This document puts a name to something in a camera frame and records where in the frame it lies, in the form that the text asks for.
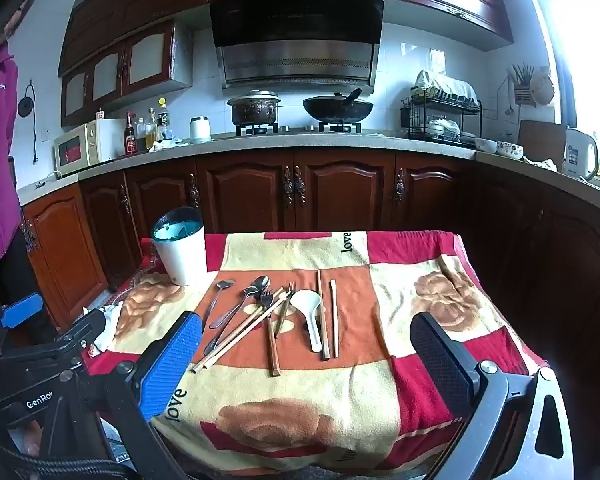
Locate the steel range hood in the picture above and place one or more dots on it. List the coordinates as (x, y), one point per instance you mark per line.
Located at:
(295, 55)

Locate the brown cutting board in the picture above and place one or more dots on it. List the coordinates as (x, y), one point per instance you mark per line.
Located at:
(542, 140)

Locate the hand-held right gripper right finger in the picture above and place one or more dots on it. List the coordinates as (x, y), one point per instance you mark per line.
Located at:
(440, 360)

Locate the white electric kettle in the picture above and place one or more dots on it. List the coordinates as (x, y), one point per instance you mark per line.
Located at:
(577, 152)

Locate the gold metal fork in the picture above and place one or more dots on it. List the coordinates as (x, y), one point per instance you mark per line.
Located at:
(284, 315)

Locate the yellow cap oil bottle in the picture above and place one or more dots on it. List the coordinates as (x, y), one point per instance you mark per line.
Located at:
(163, 120)

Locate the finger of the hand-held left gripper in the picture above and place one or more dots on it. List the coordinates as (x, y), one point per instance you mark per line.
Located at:
(22, 309)
(82, 332)

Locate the glass door wall cabinet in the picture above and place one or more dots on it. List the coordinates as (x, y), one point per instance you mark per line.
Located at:
(145, 57)

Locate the small metal spoon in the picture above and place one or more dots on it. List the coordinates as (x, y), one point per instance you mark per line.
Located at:
(225, 285)

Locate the black wok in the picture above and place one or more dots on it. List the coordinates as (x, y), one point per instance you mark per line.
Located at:
(337, 109)

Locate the white crumpled cloth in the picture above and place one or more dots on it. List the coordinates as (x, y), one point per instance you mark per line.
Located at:
(109, 322)

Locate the printed patchwork blanket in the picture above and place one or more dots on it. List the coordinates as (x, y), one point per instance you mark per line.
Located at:
(380, 310)

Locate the small clear bottle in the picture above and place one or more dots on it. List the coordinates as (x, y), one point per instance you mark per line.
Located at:
(141, 135)

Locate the white jar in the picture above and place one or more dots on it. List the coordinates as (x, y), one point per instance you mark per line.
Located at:
(200, 130)

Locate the red patterned tablecloth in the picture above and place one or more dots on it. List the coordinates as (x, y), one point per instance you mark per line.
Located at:
(146, 262)

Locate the black cooking ladle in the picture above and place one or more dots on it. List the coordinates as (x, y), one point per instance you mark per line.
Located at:
(352, 95)

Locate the cream microwave oven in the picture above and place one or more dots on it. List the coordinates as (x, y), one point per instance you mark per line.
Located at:
(72, 152)

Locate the gas stove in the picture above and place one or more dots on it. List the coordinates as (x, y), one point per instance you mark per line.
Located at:
(295, 129)

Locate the white cloth cover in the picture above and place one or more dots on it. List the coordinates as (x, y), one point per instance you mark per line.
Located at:
(445, 82)

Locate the round beige wall board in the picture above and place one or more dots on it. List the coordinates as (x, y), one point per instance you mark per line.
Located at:
(542, 89)

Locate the bright window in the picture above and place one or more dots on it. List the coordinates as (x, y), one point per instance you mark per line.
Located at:
(590, 60)

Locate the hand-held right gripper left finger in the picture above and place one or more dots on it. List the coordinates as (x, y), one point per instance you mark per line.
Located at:
(172, 365)

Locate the black round wall device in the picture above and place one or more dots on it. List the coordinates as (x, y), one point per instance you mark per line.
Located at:
(26, 106)

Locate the dark sauce bottle red label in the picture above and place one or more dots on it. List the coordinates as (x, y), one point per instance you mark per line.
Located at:
(129, 142)

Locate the white bowl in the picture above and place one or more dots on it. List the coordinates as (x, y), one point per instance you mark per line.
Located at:
(486, 146)

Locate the patterned bowl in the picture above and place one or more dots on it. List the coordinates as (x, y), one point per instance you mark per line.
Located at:
(510, 150)

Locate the wall chopstick holder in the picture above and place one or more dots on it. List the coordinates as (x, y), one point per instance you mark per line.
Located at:
(524, 94)

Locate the white rag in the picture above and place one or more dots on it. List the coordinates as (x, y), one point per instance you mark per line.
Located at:
(167, 145)

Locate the stack of white dishes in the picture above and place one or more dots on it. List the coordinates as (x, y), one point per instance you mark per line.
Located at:
(442, 127)

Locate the white ceramic spoon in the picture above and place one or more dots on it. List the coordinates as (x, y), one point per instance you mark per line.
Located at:
(305, 305)

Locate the dark cooking pot with lid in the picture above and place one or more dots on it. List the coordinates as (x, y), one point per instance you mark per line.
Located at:
(254, 110)

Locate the white utensil holder cup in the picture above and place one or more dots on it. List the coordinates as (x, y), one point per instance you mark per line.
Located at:
(185, 255)

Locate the person's left hand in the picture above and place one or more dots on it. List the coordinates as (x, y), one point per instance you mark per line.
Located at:
(30, 435)

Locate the wooden base cabinets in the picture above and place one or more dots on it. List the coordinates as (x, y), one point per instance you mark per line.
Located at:
(250, 190)

